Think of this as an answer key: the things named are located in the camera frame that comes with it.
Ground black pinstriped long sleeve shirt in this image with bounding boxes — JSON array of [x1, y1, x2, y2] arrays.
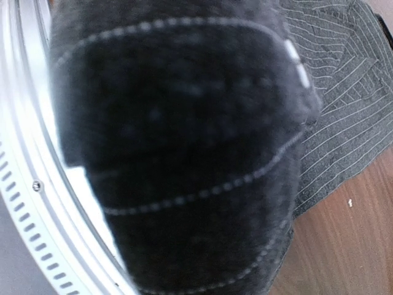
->
[[48, 1, 392, 294]]

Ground front aluminium rail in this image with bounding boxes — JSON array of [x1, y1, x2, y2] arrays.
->
[[1, 1, 134, 294]]

